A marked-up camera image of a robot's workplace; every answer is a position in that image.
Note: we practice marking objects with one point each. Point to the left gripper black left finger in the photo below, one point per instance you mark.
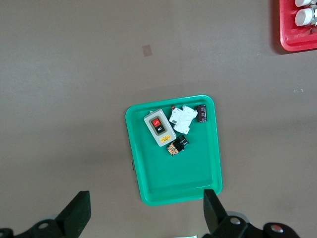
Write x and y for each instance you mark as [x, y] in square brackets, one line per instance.
[74, 218]

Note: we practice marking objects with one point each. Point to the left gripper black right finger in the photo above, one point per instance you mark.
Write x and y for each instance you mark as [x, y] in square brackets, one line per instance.
[215, 215]

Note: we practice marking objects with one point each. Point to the green plastic tray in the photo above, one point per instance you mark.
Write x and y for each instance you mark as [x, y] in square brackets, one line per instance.
[178, 173]

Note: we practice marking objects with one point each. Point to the clear tape strip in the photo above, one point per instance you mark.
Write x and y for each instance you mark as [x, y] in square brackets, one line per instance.
[298, 90]

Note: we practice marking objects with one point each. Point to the brown tape square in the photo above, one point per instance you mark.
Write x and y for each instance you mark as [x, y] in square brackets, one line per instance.
[146, 50]

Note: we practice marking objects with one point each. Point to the red tray holding casters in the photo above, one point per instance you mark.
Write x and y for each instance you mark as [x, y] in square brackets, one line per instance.
[287, 39]

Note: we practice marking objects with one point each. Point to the black orange electronic component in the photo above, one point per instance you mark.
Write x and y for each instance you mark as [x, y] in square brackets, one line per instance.
[179, 145]

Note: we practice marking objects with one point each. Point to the dark cylindrical capacitor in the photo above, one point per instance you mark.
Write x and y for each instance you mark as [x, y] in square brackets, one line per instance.
[201, 113]

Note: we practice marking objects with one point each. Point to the small white circuit breaker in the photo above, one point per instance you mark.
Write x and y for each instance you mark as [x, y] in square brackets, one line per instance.
[175, 117]

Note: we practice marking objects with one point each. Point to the grey on-off switch box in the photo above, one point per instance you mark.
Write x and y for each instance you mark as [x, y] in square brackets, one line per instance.
[161, 134]

